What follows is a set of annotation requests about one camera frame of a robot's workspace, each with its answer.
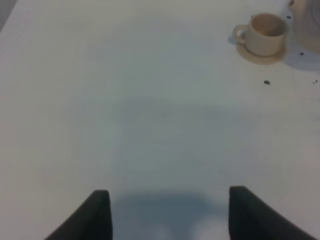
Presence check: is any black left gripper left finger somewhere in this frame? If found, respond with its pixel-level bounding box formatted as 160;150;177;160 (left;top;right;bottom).
47;190;113;240

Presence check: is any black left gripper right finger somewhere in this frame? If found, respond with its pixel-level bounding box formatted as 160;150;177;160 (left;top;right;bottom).
228;186;315;240

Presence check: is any beige teapot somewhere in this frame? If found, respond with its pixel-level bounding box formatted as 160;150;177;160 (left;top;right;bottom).
288;0;320;55

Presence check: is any near beige saucer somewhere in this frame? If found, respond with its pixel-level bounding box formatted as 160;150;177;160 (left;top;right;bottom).
236;43;287;65

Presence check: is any near beige teacup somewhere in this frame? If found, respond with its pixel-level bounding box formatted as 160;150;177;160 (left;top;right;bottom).
232;13;288;57

